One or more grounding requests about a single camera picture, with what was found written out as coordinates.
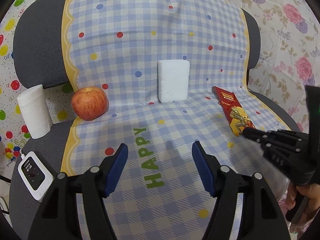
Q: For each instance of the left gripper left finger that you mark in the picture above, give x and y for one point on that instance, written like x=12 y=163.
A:
x=57 y=216

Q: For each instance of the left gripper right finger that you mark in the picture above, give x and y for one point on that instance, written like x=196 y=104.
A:
x=261 y=216

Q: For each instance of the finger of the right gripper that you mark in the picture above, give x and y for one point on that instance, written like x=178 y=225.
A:
x=255 y=135

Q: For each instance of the red yellow snack packet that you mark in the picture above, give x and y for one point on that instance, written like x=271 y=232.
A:
x=237 y=117

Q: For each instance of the right hand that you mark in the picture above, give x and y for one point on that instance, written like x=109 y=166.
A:
x=312 y=192

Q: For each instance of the white power bank device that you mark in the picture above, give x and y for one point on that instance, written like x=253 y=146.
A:
x=36 y=177

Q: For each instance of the floral print sheet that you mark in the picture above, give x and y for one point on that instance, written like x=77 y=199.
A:
x=289 y=55

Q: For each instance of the balloon print plastic sheet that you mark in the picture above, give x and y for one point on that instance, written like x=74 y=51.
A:
x=14 y=133

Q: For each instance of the white toilet paper roll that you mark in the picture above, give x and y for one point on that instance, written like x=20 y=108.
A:
x=34 y=110

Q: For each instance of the red apple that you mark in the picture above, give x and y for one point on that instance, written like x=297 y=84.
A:
x=89 y=103

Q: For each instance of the grey office chair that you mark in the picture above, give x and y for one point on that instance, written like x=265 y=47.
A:
x=37 y=55

